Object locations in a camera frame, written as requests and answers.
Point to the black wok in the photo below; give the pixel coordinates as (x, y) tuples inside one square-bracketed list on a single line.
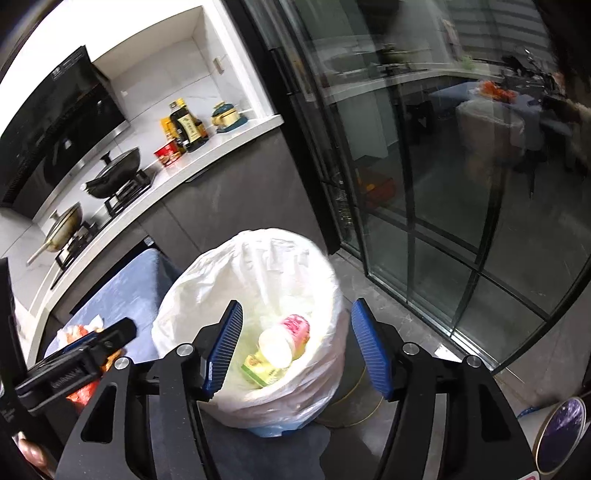
[(115, 175)]

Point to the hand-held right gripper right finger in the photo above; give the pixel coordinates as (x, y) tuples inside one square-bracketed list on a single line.
[(371, 350)]

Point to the yellow spice jars on tray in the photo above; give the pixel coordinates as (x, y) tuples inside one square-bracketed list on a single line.
[(226, 117)]

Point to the black-framed glass sliding door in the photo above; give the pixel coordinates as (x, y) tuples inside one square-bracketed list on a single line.
[(438, 207)]

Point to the round dark disc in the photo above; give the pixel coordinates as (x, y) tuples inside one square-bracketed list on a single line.
[(563, 429)]

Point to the black range hood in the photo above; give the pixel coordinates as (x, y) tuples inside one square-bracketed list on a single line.
[(55, 129)]

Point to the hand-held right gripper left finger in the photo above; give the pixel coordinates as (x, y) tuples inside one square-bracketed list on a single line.
[(224, 350)]

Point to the person's left hand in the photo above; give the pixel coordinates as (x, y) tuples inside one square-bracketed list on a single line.
[(33, 456)]

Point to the frying pan with glass lid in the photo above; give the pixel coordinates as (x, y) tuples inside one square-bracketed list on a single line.
[(62, 228)]

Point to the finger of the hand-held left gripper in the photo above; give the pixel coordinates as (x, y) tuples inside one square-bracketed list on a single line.
[(92, 346)]

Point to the grey kitchen cabinet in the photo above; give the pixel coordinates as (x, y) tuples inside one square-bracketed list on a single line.
[(240, 184)]

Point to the red instant noodle bowl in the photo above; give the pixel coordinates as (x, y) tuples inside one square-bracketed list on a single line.
[(170, 154)]

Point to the white wall socket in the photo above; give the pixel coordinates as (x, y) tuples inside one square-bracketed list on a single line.
[(219, 64)]

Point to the pink paper cup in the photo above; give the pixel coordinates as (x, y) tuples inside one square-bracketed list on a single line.
[(293, 330)]

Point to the dark soy sauce bottle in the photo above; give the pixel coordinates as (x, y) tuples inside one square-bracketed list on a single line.
[(187, 127)]

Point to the black gas stove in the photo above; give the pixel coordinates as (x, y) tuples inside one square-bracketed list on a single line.
[(76, 244)]

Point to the blue bin with white bag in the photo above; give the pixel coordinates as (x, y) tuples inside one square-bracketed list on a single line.
[(207, 286)]

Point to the blue plush table cloth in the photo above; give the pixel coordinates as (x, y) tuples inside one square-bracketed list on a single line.
[(124, 295)]

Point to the orange snack packet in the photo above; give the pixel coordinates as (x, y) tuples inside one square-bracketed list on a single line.
[(79, 398)]

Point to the green food packet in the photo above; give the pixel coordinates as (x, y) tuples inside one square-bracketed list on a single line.
[(258, 371)]

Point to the yellow seasoning packet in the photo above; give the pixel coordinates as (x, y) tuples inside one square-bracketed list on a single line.
[(166, 131)]

